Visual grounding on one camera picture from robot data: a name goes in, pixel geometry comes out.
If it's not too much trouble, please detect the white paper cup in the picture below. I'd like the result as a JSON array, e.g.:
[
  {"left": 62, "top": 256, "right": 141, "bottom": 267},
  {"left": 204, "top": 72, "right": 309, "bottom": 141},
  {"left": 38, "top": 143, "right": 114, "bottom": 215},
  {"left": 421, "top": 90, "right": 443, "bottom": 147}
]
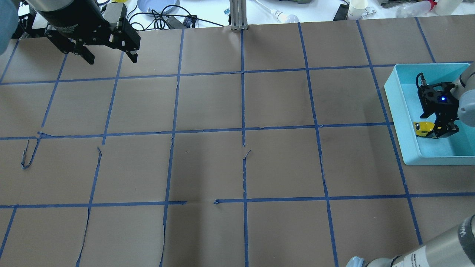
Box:
[{"left": 347, "top": 0, "right": 368, "bottom": 20}]

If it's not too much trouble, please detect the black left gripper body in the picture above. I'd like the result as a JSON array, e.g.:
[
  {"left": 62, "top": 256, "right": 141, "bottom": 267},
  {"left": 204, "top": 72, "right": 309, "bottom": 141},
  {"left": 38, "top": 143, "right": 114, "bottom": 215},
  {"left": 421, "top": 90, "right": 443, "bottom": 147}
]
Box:
[{"left": 44, "top": 0, "right": 141, "bottom": 54}]

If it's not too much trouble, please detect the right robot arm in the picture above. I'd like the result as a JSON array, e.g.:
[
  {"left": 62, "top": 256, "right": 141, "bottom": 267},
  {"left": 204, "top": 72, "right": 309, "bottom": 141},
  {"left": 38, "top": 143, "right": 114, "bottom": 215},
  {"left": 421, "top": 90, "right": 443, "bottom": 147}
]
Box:
[{"left": 347, "top": 63, "right": 474, "bottom": 267}]

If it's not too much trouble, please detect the light blue plastic bin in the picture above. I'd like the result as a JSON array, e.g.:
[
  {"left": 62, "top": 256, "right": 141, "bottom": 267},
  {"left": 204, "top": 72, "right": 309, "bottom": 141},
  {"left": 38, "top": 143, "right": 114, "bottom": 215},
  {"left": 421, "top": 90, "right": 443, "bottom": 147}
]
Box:
[{"left": 384, "top": 63, "right": 475, "bottom": 165}]

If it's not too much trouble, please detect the yellow beetle toy car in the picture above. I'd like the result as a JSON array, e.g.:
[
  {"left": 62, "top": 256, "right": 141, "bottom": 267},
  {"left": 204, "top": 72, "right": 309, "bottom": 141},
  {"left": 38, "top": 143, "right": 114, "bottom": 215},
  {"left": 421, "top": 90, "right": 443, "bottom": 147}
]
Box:
[{"left": 413, "top": 121, "right": 435, "bottom": 138}]

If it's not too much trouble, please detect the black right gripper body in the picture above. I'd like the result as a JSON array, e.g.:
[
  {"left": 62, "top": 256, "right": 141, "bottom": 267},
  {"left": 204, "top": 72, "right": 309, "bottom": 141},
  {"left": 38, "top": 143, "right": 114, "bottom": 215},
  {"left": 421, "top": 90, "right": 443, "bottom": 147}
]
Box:
[{"left": 417, "top": 82, "right": 459, "bottom": 121}]

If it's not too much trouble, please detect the aluminium frame post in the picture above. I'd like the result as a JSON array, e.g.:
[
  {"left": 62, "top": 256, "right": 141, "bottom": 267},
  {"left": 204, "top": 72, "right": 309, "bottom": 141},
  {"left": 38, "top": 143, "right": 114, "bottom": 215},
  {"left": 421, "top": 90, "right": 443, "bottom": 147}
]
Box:
[{"left": 229, "top": 0, "right": 248, "bottom": 30}]

